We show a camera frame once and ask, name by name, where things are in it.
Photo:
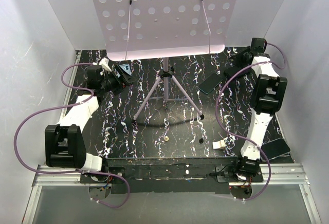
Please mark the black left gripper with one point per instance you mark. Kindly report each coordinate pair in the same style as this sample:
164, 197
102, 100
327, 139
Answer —
120, 86

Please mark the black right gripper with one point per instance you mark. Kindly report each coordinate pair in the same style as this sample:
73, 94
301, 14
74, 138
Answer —
237, 58

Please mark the black smartphone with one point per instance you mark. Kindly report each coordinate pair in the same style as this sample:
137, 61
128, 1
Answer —
210, 83

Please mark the light blue phone case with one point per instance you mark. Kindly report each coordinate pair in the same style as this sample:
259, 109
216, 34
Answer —
126, 68

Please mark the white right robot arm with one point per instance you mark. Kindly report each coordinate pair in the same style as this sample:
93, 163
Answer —
266, 100

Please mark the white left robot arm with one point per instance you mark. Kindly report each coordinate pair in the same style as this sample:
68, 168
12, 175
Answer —
64, 144

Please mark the black phone case on table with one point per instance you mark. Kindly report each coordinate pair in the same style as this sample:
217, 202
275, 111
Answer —
230, 72

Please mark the white perforated music stand desk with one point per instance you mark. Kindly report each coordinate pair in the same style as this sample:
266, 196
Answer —
146, 29

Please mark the small white beige block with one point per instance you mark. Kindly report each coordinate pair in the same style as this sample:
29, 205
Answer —
219, 145

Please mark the black device at right edge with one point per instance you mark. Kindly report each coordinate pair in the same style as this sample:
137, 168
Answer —
276, 148

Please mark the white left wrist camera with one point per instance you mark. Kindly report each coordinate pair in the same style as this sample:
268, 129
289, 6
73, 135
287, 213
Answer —
104, 63

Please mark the black metal base plate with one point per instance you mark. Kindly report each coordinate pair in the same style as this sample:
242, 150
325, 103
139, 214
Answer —
178, 175

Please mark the aluminium frame rail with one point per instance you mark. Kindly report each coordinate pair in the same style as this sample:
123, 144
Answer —
268, 174

